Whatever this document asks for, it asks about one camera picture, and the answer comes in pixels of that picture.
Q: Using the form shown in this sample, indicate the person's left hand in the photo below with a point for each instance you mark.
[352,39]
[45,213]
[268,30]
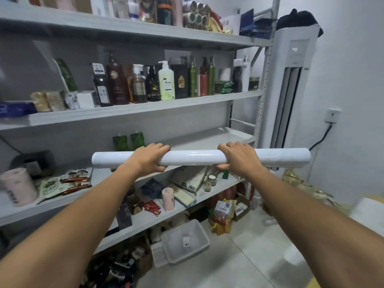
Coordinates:
[144,160]

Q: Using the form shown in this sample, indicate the person's right hand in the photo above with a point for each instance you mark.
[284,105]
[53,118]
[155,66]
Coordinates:
[243,160]

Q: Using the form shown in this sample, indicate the person's right thumb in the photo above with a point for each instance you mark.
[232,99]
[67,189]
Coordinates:
[222,167]

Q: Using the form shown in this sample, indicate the person's left thumb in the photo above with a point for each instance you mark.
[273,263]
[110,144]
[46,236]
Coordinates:
[161,168]

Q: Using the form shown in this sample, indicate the person's right forearm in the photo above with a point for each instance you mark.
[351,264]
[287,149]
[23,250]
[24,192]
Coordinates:
[300,221]

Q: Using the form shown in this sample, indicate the person's left forearm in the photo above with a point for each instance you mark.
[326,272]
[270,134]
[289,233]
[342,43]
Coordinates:
[75,221]

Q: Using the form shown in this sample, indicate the small green box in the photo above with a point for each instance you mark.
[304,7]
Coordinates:
[225,175]

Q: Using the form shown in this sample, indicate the glass candle jar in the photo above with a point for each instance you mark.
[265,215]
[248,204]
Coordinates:
[210,182]

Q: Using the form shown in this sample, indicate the dark blue packet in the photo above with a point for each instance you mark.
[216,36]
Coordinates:
[152,188]

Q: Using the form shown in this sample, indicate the beige flat box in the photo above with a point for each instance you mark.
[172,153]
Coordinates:
[189,179]

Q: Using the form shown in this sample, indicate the pink cylinder container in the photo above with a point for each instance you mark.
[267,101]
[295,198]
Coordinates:
[168,199]

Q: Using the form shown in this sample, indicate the green spout pouch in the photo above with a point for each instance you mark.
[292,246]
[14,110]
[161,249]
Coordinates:
[137,140]
[120,143]

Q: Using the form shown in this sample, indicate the white and green flat box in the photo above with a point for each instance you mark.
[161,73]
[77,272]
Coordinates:
[184,197]

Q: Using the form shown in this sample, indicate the cardboard box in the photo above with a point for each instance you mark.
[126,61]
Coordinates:
[243,206]

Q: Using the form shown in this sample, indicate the colourful snack bag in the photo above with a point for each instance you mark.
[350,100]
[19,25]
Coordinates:
[222,217]

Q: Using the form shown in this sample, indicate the white plastic basket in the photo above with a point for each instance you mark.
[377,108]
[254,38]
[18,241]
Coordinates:
[186,241]

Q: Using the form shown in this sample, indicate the green wipes packets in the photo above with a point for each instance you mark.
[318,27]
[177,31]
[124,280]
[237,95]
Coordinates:
[224,86]

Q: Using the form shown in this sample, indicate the white and green pump bottle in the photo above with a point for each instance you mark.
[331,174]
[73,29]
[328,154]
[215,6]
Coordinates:
[166,85]

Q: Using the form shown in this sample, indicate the black pump bottle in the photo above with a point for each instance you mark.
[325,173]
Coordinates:
[153,85]

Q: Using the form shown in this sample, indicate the red box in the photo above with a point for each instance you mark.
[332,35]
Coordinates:
[203,85]

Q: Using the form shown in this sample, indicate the amber pump bottle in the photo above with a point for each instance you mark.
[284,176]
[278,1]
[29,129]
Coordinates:
[139,86]

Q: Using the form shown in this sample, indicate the red and white snack packets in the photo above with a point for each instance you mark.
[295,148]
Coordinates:
[76,178]

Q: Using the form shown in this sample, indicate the gold bags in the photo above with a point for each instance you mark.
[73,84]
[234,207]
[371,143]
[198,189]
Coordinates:
[306,187]

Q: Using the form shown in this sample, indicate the black box with gold print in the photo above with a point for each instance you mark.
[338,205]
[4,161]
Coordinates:
[180,82]

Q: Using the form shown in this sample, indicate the dark jar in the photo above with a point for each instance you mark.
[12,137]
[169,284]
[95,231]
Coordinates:
[254,83]

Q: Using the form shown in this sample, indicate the black bottle with white cap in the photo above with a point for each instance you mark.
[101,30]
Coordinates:
[237,77]

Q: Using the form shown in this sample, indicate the white toilet paper roll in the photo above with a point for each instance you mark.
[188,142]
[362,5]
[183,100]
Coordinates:
[225,74]

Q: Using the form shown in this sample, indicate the dark brown shampoo bottle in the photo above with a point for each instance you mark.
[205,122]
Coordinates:
[117,80]

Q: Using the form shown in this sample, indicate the black bottle with white label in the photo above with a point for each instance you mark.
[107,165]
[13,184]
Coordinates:
[101,86]

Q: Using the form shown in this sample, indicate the dark red bottle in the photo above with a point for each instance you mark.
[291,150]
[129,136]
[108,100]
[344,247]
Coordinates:
[204,67]

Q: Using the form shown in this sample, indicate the group of dark bottles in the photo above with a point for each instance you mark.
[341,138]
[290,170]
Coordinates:
[117,266]

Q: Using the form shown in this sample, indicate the small white box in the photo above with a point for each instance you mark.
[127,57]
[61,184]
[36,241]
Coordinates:
[71,101]

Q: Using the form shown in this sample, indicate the green and white packet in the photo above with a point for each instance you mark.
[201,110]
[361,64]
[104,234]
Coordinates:
[50,190]

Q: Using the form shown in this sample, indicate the beige packet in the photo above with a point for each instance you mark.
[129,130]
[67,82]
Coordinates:
[40,101]
[56,101]

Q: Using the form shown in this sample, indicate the black device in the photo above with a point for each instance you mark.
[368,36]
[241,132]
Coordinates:
[33,163]

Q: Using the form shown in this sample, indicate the green leaf print pouch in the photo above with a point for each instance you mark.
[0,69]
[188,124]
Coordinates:
[66,74]

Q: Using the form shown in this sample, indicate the white standing air conditioner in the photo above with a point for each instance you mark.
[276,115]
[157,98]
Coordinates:
[297,56]

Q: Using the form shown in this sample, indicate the white metal shelf unit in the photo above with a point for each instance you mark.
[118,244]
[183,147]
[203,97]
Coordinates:
[120,31]

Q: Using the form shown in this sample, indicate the white carton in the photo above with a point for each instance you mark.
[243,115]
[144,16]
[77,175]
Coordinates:
[231,24]

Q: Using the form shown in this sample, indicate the gold packets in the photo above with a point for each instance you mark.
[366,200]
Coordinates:
[219,23]

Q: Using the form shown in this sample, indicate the pink tissue roll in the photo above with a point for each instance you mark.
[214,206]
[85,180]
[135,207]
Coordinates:
[18,187]

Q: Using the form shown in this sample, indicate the blue box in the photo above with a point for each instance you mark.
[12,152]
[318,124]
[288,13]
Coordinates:
[247,22]

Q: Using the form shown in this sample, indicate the stack of cardboard tubes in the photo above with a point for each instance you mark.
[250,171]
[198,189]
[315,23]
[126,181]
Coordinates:
[196,14]

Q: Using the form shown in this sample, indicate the pink bottle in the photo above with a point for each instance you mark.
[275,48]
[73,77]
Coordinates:
[177,11]

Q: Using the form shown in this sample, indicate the row of bottles and boxes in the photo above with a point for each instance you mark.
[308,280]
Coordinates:
[135,7]

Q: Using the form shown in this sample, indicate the black cloth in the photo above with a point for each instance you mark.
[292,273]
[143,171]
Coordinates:
[297,20]

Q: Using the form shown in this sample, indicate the white wall socket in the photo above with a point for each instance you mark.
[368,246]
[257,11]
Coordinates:
[333,116]

